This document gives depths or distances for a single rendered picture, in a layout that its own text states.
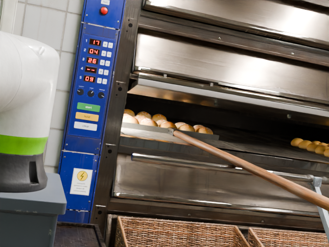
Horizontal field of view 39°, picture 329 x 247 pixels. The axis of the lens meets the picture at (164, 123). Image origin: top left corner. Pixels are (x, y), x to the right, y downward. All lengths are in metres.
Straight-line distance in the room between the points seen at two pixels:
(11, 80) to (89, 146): 1.19
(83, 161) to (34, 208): 1.13
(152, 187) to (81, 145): 0.36
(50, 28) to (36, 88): 1.11
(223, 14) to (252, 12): 0.14
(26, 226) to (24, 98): 0.20
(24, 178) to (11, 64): 0.20
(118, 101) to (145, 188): 0.38
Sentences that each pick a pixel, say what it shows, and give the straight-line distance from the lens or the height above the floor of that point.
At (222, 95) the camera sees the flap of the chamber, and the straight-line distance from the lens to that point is 1.85.
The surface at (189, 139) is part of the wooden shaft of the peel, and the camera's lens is 2.04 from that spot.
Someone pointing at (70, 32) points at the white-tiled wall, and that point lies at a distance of 1.86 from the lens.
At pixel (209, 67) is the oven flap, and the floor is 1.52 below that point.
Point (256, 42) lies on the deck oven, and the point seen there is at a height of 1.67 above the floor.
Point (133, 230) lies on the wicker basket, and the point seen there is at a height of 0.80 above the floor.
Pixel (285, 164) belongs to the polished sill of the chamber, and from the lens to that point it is 2.20.
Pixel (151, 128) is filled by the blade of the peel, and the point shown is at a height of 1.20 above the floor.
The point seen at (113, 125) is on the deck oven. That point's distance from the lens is 1.90.
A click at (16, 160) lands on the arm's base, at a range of 0.78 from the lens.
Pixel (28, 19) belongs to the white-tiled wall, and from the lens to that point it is 1.86.
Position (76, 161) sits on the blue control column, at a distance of 1.87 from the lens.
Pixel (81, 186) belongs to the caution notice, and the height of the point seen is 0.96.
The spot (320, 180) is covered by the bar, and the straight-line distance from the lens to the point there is 1.84.
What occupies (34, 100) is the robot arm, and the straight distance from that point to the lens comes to 0.77.
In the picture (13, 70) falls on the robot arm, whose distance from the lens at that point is 0.70.
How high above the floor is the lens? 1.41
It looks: 4 degrees down
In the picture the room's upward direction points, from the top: 10 degrees clockwise
